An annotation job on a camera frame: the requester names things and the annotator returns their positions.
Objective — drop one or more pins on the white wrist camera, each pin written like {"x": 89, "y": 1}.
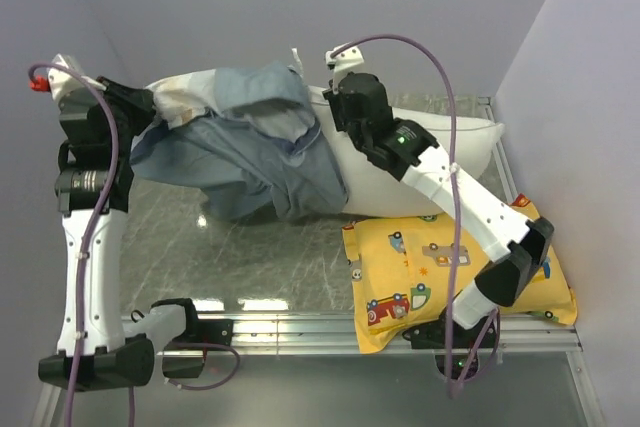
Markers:
{"x": 349, "y": 61}
{"x": 54, "y": 82}

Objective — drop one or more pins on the white pillow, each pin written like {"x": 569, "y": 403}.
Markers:
{"x": 373, "y": 192}

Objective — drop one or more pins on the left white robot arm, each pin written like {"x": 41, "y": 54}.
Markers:
{"x": 96, "y": 350}

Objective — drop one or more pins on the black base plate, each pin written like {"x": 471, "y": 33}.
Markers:
{"x": 204, "y": 333}
{"x": 431, "y": 335}

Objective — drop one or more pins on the aluminium right side rail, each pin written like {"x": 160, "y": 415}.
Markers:
{"x": 497, "y": 177}

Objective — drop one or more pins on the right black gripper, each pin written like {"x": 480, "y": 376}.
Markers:
{"x": 335, "y": 99}

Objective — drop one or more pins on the aluminium front rail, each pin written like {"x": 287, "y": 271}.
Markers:
{"x": 333, "y": 333}

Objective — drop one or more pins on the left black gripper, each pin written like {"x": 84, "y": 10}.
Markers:
{"x": 140, "y": 99}

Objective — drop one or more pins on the black box under left base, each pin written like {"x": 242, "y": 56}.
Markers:
{"x": 182, "y": 367}

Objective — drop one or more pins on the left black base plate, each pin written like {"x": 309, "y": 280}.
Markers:
{"x": 204, "y": 333}

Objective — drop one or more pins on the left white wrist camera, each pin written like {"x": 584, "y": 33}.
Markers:
{"x": 54, "y": 82}

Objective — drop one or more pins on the yellow cartoon vehicle pillow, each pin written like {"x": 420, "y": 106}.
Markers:
{"x": 400, "y": 272}

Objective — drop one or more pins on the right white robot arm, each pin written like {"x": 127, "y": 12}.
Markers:
{"x": 515, "y": 245}

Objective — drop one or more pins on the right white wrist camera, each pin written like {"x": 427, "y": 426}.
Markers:
{"x": 349, "y": 61}

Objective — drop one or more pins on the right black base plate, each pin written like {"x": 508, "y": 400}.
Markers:
{"x": 431, "y": 335}

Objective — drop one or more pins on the blue plaid pillowcase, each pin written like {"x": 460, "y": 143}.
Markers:
{"x": 245, "y": 138}

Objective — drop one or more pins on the aluminium rail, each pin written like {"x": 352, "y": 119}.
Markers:
{"x": 497, "y": 177}
{"x": 333, "y": 333}

